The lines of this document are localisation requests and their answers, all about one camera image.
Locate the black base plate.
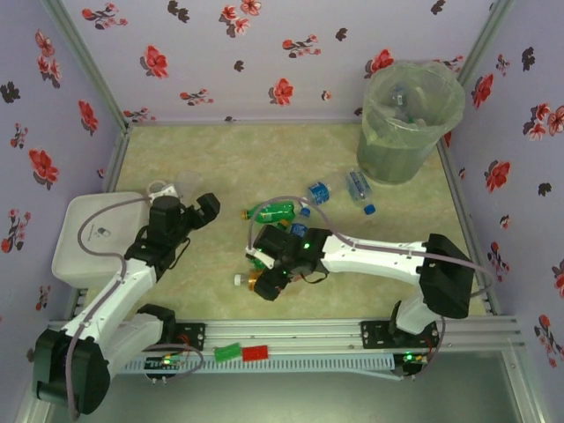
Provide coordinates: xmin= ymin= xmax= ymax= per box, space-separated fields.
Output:
xmin=126 ymin=323 xmax=207 ymax=353
xmin=360 ymin=317 xmax=442 ymax=352

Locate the white storage box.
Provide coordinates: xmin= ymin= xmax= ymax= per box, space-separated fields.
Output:
xmin=51 ymin=191 xmax=153 ymax=290

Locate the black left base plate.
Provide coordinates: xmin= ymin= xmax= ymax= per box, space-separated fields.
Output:
xmin=126 ymin=323 xmax=207 ymax=353

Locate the right circuit board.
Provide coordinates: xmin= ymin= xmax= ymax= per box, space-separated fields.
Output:
xmin=396 ymin=350 xmax=431 ymax=380

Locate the bin with green liner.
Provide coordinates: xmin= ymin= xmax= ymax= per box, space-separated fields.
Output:
xmin=355 ymin=60 xmax=467 ymax=185

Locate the red label bottle white cap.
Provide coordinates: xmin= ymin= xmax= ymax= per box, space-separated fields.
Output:
xmin=233 ymin=271 xmax=265 ymax=294

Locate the red toy block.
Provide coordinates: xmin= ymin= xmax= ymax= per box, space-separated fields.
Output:
xmin=241 ymin=345 xmax=271 ymax=362

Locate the left circuit board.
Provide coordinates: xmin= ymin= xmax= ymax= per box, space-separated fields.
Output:
xmin=145 ymin=356 xmax=182 ymax=384

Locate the white slotted cable duct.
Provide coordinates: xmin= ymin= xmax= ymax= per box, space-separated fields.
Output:
xmin=122 ymin=354 xmax=396 ymax=375

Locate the clear bottle with blue label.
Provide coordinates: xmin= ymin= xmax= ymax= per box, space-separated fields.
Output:
xmin=390 ymin=85 xmax=409 ymax=114
xmin=288 ymin=206 xmax=313 ymax=239
xmin=345 ymin=169 xmax=378 ymax=216
xmin=306 ymin=180 xmax=334 ymax=208

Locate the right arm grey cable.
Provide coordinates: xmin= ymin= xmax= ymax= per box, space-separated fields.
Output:
xmin=246 ymin=197 xmax=494 ymax=381

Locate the green toy block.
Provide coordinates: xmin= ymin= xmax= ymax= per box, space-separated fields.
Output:
xmin=213 ymin=342 xmax=243 ymax=363

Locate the left arm grey cable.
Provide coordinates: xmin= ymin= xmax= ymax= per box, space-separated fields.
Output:
xmin=64 ymin=196 xmax=206 ymax=422

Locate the aluminium mounting rail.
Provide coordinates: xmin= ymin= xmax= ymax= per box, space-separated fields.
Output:
xmin=43 ymin=319 xmax=523 ymax=353

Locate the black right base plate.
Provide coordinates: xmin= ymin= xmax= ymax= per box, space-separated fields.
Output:
xmin=360 ymin=317 xmax=442 ymax=352

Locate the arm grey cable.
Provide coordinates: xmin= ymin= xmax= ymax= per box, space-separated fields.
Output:
xmin=64 ymin=196 xmax=206 ymax=422
xmin=246 ymin=197 xmax=494 ymax=381

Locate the aluminium corner post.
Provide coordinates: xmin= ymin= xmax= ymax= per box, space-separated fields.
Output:
xmin=41 ymin=0 xmax=131 ymax=131
xmin=456 ymin=0 xmax=517 ymax=85

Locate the circuit board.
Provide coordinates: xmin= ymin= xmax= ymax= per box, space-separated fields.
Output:
xmin=145 ymin=356 xmax=182 ymax=384
xmin=396 ymin=350 xmax=431 ymax=380

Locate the aluminium side rail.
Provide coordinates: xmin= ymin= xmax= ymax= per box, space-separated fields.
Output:
xmin=438 ymin=143 xmax=501 ymax=315

